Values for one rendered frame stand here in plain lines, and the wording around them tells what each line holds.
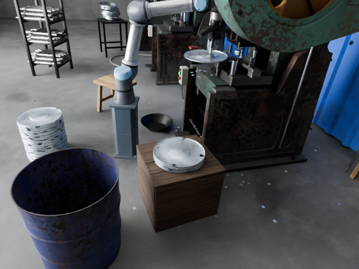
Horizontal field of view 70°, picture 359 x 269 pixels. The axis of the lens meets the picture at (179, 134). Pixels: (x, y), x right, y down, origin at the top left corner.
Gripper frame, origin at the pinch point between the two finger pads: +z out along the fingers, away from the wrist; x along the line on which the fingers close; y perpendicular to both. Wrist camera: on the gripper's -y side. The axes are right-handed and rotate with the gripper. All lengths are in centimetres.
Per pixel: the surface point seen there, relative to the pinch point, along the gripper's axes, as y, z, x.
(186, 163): -31, 42, -62
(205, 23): 53, 4, 151
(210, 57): -1.7, 1.7, -7.8
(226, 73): 8.2, 10.8, -13.4
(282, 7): 20, -31, -40
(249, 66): 21.6, 5.0, -18.1
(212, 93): -5.5, 18.6, -26.2
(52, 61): -134, 60, 196
